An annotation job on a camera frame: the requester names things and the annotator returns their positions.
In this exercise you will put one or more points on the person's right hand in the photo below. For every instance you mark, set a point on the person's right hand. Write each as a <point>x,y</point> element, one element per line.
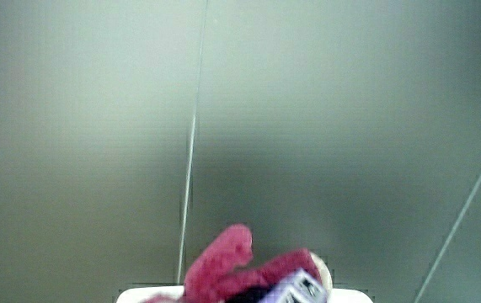
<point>295,288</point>

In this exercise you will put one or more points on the pink plush bear doll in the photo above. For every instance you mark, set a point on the pink plush bear doll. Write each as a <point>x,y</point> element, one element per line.
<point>219,269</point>

